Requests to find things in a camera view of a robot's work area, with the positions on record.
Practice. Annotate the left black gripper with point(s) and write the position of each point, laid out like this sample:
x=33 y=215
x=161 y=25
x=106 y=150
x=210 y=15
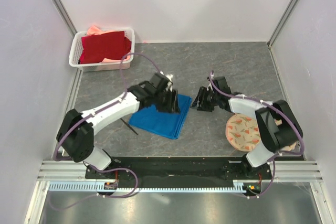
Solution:
x=172 y=105

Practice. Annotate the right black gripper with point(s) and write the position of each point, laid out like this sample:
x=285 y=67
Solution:
x=201 y=105

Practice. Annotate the blue cloth napkin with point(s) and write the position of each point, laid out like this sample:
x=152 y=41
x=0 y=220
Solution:
x=168 y=125

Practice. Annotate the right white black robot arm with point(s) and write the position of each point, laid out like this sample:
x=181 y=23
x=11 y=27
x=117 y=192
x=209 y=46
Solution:
x=278 y=127

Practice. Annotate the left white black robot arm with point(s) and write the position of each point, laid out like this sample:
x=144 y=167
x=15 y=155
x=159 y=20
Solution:
x=78 y=129

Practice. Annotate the floral round pot holder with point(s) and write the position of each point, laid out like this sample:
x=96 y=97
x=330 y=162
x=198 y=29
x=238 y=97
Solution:
x=242 y=132

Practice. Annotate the red cloth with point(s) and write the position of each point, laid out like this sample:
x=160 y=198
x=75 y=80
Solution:
x=111 y=46

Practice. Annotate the pink cloth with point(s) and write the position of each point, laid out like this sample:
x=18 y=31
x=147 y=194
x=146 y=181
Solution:
x=94 y=30

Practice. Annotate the white plastic basket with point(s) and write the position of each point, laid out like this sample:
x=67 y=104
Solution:
x=107 y=64

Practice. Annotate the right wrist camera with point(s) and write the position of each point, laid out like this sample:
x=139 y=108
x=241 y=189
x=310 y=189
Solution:
x=220 y=84

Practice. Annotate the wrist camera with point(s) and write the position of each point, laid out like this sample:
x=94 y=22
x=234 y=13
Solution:
x=220 y=84
x=160 y=82

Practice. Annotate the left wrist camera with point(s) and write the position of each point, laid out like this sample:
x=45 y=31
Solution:
x=160 y=82

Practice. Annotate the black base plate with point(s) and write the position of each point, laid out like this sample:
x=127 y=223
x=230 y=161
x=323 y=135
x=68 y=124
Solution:
x=227 y=168

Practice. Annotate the grey slotted cable duct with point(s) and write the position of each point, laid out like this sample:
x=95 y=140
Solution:
x=104 y=187

